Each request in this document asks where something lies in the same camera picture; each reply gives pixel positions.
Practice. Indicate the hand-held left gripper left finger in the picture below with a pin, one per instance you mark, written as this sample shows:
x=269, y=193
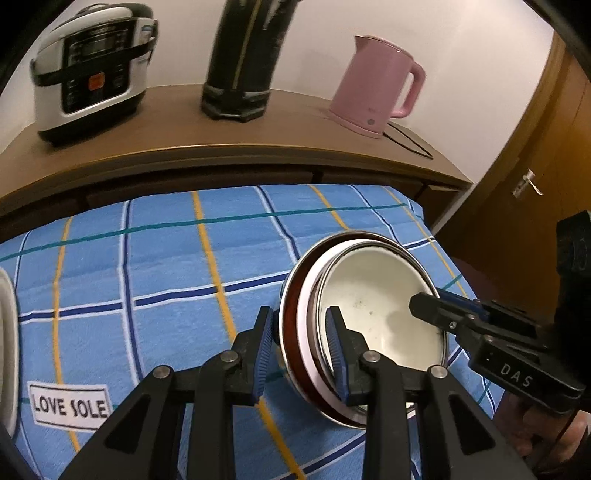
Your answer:
x=262, y=355

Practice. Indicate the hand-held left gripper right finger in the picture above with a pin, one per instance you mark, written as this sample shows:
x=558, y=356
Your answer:
x=333, y=355

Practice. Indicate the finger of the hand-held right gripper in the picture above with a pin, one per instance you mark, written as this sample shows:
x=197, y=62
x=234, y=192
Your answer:
x=461, y=302
x=434, y=309

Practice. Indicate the stainless steel bowl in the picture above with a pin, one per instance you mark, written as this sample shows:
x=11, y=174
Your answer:
x=294, y=332

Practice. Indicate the white bowl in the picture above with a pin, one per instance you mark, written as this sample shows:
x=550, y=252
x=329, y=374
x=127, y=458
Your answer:
x=383, y=295

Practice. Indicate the grey plate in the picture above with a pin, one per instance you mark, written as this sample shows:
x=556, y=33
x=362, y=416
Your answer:
x=7, y=346

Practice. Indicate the person's right hand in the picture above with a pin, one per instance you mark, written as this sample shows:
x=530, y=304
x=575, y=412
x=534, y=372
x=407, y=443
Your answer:
x=540, y=429

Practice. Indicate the wooden door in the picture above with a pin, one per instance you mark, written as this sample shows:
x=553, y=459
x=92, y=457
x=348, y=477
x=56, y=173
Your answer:
x=531, y=221

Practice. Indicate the blue plaid cloth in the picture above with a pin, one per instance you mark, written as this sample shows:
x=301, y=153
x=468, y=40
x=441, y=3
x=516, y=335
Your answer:
x=161, y=267

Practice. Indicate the white cloth label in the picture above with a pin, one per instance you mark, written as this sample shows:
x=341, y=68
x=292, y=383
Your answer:
x=69, y=406

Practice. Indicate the pink electric kettle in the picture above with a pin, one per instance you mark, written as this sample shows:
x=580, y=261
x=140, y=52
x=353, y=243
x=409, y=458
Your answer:
x=369, y=87

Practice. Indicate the wooden cabinet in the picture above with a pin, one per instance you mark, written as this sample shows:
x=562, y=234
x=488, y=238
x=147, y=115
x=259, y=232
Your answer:
x=184, y=129

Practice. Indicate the white and black rice cooker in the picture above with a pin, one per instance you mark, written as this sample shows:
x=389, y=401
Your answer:
x=111, y=101

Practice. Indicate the black thermos flask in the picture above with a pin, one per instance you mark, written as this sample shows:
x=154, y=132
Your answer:
x=244, y=60

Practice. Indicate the wooden door frame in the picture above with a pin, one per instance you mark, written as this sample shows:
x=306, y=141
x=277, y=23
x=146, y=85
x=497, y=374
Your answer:
x=521, y=129

